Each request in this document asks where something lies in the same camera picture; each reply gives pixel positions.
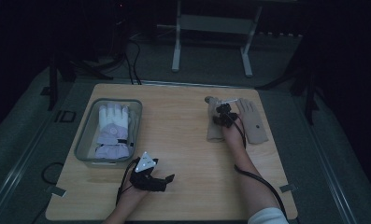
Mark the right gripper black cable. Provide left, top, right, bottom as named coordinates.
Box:
left=232, top=118, right=289, bottom=219

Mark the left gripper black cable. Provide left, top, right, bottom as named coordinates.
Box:
left=115, top=158, right=141, bottom=207

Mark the clear plastic bin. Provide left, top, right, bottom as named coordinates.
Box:
left=74, top=97, right=143, bottom=169

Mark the grey tape piece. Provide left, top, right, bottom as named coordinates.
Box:
left=279, top=183, right=298, bottom=193
left=46, top=185, right=67, bottom=198

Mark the white metal stand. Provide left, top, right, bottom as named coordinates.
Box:
left=171, top=0, right=264, bottom=78

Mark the looped black floor cable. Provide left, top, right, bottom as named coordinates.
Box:
left=41, top=161, right=65, bottom=185

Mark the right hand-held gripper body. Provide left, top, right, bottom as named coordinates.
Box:
left=218, top=98, right=239, bottom=129

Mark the silver floor strip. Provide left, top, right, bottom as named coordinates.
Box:
left=139, top=79, right=240, bottom=90

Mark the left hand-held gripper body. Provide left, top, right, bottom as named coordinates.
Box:
left=129, top=151, right=168, bottom=192

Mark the beige knit glove dark button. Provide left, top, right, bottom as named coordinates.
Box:
left=235, top=97, right=269, bottom=146

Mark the black metal stand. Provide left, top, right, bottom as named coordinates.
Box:
left=256, top=40, right=320, bottom=125

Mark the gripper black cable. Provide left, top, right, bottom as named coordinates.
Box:
left=232, top=118, right=289, bottom=219
left=115, top=158, right=141, bottom=207

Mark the purple grey ski glove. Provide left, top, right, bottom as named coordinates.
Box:
left=127, top=106, right=141, bottom=147

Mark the beige knit glove grey fingertip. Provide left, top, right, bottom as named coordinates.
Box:
left=204, top=95, right=229, bottom=144

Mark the purple white ski glove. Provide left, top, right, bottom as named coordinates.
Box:
left=93, top=103, right=135, bottom=160

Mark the black tripod stand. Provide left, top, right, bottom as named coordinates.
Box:
left=47, top=52, right=126, bottom=111

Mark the person's left hand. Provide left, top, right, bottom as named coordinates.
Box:
left=120, top=178, right=150, bottom=213

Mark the person's right hand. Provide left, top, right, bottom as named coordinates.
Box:
left=221, top=123, right=247, bottom=154

